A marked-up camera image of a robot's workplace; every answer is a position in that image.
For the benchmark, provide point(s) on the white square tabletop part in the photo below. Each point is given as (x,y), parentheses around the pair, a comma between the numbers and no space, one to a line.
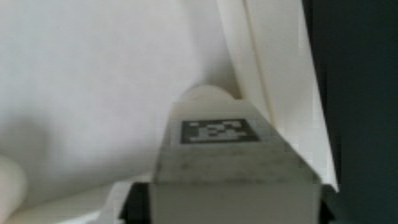
(101,59)

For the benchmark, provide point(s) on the white table leg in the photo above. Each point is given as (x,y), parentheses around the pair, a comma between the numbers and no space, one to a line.
(231,177)

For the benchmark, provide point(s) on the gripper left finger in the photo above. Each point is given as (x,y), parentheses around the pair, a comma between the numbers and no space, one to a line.
(135,212)

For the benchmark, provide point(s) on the white front fence rail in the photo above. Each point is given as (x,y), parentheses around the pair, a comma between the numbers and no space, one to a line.
(268,47)

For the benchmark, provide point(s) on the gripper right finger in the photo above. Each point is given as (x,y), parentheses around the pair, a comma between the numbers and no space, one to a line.
(327,215)

